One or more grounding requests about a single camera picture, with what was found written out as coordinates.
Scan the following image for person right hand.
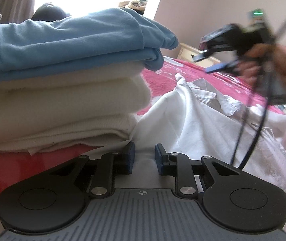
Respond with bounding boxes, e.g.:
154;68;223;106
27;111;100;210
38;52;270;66
237;44;286;87

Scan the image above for folded cream garments stack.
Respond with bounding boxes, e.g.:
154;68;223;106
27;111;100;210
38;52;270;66
0;61;151;154

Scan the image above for folded light blue garment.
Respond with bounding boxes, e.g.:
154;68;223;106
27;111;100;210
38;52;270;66
0;8;178;81

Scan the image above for dark purple bag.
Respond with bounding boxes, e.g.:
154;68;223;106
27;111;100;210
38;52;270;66
31;3;70;22

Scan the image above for pink floral bed blanket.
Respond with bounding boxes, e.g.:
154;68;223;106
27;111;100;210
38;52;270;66
0;56;286;224

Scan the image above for cream wooden nightstand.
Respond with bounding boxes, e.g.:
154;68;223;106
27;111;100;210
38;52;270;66
177;42;221;68

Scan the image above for white button shirt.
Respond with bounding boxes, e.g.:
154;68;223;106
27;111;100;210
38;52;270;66
92;73;286;241

